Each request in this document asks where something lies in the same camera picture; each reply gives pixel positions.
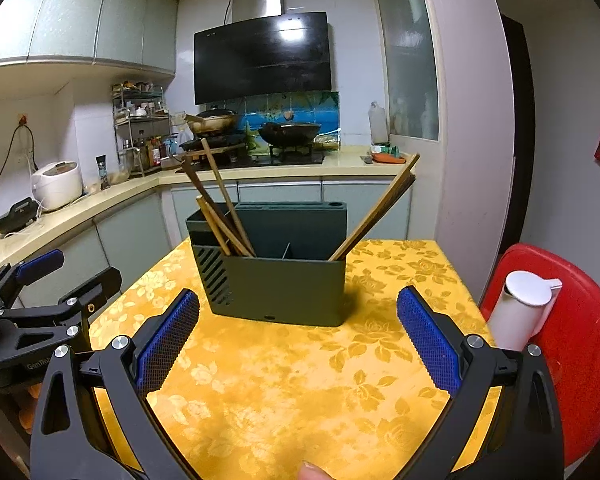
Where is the brown wooden chopstick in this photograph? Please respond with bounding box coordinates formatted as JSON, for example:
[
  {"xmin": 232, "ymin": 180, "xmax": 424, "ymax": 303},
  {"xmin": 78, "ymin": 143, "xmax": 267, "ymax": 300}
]
[
  {"xmin": 328, "ymin": 153, "xmax": 422, "ymax": 262},
  {"xmin": 201, "ymin": 138, "xmax": 256, "ymax": 256},
  {"xmin": 182, "ymin": 159, "xmax": 252, "ymax": 257},
  {"xmin": 334, "ymin": 171, "xmax": 417, "ymax": 262}
]

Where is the light wooden chopstick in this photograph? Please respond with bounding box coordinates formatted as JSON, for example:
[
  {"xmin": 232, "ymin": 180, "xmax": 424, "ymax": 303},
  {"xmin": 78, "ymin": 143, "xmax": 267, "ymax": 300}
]
[{"xmin": 196, "ymin": 195, "xmax": 232, "ymax": 256}]

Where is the person's right hand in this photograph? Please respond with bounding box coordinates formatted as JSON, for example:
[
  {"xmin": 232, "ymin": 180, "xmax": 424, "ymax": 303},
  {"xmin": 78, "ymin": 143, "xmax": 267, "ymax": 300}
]
[{"xmin": 298, "ymin": 462, "xmax": 334, "ymax": 480}]

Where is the small black appliance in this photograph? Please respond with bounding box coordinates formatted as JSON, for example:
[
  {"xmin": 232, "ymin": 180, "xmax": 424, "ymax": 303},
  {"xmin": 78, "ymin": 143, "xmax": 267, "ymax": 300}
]
[{"xmin": 0, "ymin": 197, "xmax": 38, "ymax": 236}]

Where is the white rice cooker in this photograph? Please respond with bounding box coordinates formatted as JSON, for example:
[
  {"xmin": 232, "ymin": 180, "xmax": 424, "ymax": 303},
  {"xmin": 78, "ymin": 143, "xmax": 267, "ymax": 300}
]
[{"xmin": 31, "ymin": 160, "xmax": 83, "ymax": 211}]

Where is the red plastic chair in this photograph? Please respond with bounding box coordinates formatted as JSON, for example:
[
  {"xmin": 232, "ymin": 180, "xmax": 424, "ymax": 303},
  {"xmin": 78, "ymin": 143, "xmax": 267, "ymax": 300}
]
[{"xmin": 480, "ymin": 243, "xmax": 600, "ymax": 466}]

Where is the white thermos jug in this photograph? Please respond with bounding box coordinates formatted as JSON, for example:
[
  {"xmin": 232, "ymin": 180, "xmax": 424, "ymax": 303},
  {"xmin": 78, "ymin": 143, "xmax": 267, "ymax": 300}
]
[{"xmin": 488, "ymin": 270, "xmax": 562, "ymax": 351}]

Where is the metal spice rack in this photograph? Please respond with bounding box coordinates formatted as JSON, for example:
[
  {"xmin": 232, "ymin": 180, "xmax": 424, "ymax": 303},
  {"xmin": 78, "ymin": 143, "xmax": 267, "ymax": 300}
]
[{"xmin": 111, "ymin": 80, "xmax": 171, "ymax": 177}]

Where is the black gas stove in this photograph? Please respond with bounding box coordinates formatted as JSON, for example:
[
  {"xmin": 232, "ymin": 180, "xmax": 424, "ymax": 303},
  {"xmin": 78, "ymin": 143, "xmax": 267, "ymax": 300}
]
[{"xmin": 173, "ymin": 145, "xmax": 325, "ymax": 171}]

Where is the dark green utensil holder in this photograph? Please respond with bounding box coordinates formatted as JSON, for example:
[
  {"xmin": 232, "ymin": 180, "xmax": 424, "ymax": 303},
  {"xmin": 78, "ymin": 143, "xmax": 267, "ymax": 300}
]
[{"xmin": 186, "ymin": 202, "xmax": 348, "ymax": 327}]

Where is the brass coloured pan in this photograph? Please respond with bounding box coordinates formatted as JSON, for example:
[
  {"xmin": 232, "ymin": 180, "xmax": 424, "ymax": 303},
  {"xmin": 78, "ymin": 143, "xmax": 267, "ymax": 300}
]
[{"xmin": 185, "ymin": 108, "xmax": 238, "ymax": 136}]

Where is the black wok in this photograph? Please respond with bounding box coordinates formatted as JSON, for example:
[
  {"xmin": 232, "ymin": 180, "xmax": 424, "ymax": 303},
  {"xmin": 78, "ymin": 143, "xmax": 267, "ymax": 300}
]
[{"xmin": 259, "ymin": 122, "xmax": 321, "ymax": 148}]

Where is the black range hood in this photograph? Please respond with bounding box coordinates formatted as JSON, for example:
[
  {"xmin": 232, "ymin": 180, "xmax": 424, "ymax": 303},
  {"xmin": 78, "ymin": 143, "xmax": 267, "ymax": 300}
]
[{"xmin": 194, "ymin": 12, "xmax": 332, "ymax": 104}]

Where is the orange cloth on counter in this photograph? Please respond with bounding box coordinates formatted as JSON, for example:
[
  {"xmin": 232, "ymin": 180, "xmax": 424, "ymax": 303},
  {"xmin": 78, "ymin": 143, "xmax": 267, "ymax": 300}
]
[{"xmin": 372, "ymin": 153, "xmax": 406, "ymax": 165}]

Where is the white plastic bottle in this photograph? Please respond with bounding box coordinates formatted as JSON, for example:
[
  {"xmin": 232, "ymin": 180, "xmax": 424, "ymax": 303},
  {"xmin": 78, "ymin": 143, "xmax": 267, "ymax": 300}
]
[{"xmin": 368, "ymin": 101, "xmax": 390, "ymax": 145}]

